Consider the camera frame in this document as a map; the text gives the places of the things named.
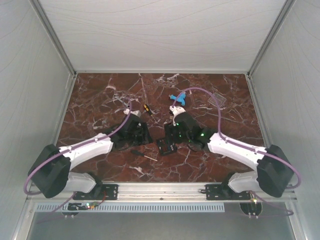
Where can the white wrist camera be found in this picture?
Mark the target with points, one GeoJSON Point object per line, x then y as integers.
{"type": "Point", "coordinates": [176, 110]}
{"type": "Point", "coordinates": [137, 113]}

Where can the clear fuse box lid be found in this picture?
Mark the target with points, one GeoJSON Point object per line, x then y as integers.
{"type": "Point", "coordinates": [217, 100]}

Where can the aluminium front rail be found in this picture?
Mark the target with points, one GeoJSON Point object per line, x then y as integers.
{"type": "Point", "coordinates": [167, 192]}

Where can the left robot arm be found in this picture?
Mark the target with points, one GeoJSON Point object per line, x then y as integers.
{"type": "Point", "coordinates": [52, 172]}

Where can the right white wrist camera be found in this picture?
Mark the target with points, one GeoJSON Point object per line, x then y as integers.
{"type": "Point", "coordinates": [176, 110]}

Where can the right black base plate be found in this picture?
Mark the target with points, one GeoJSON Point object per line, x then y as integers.
{"type": "Point", "coordinates": [215, 192]}

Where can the slotted grey cable duct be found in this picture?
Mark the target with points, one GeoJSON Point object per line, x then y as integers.
{"type": "Point", "coordinates": [145, 207]}

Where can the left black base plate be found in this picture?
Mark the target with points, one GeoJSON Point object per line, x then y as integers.
{"type": "Point", "coordinates": [107, 192]}

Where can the blue plastic faucet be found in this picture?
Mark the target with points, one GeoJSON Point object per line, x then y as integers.
{"type": "Point", "coordinates": [179, 98]}

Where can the black fuse box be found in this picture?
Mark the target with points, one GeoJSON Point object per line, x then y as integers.
{"type": "Point", "coordinates": [166, 146]}

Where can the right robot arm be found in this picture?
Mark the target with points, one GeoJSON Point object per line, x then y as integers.
{"type": "Point", "coordinates": [270, 171]}

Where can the yellow black screwdriver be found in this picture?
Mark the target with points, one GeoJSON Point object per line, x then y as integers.
{"type": "Point", "coordinates": [149, 112]}

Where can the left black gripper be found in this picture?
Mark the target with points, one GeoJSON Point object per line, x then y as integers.
{"type": "Point", "coordinates": [146, 137]}

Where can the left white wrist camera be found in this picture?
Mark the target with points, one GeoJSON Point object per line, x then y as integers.
{"type": "Point", "coordinates": [137, 113]}

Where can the silver wrench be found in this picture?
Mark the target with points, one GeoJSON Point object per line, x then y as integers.
{"type": "Point", "coordinates": [116, 97]}

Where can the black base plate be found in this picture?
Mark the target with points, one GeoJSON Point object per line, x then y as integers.
{"type": "Point", "coordinates": [215, 192]}
{"type": "Point", "coordinates": [107, 192]}

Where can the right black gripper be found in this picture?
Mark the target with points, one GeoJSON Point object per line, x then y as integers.
{"type": "Point", "coordinates": [170, 129]}

